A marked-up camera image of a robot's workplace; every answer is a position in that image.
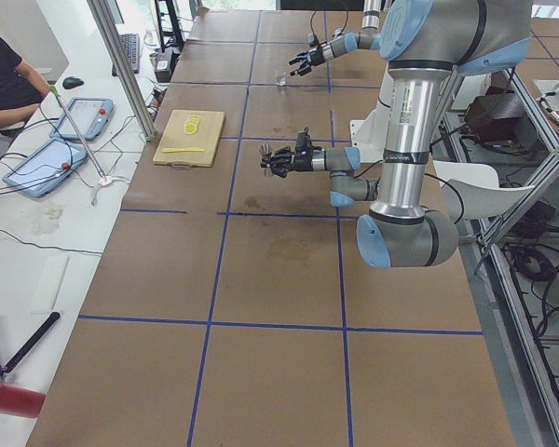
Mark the steel jigger measuring cup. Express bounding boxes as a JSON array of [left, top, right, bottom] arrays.
[[259, 143, 273, 177]]

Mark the teach pendant near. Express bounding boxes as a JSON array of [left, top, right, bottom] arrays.
[[3, 139, 88, 198]]

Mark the teach pendant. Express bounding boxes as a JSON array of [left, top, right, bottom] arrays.
[[49, 97, 114, 142], [3, 139, 88, 198]]

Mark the black handle tool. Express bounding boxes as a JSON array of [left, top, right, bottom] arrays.
[[1, 311, 61, 373]]

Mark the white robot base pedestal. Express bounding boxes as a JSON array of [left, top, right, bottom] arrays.
[[350, 70, 393, 163]]

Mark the black keyboard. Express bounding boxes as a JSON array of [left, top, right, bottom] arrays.
[[118, 34, 141, 74]]

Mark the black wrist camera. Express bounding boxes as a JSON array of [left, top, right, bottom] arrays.
[[308, 33, 320, 47], [294, 127, 312, 153]]

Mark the black computer mouse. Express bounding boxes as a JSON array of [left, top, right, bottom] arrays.
[[62, 76, 84, 89]]

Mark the red cylinder bottle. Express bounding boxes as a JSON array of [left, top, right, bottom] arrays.
[[0, 382, 46, 418]]

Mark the yellow plastic knife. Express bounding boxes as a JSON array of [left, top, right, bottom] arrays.
[[161, 146, 206, 154]]

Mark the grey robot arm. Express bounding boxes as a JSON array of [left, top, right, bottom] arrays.
[[260, 1, 532, 268], [289, 0, 392, 76]]

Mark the teach pendant far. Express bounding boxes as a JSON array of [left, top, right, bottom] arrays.
[[49, 97, 114, 142]]

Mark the seated person black shirt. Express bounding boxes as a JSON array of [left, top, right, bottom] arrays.
[[0, 36, 50, 129]]

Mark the aluminium frame post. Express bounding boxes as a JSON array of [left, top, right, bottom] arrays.
[[87, 0, 156, 142]]

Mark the bamboo cutting board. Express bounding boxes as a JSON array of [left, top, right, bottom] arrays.
[[153, 110, 225, 168]]

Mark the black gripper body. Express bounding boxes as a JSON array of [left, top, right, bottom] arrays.
[[287, 150, 313, 172], [307, 45, 325, 66]]

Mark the white plastic chair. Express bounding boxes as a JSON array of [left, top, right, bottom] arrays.
[[433, 160, 535, 221]]

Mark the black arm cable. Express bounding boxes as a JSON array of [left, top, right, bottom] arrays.
[[423, 171, 467, 224]]

